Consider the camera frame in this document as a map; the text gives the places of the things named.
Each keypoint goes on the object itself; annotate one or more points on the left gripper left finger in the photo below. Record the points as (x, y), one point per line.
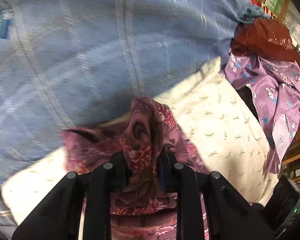
(58, 215)

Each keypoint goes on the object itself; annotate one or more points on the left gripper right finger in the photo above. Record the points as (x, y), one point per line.
(209, 201)

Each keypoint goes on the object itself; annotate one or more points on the maroon floral shirt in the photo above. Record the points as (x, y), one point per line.
(142, 210)

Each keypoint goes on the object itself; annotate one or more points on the grey logo pillow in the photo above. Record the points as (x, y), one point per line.
(7, 222)

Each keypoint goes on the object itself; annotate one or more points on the purple floral garment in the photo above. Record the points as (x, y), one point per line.
(275, 91)

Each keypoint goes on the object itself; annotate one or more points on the blue plaid duvet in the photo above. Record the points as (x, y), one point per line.
(67, 63)

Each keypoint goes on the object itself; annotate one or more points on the red plastic bag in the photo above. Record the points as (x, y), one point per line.
(265, 38)

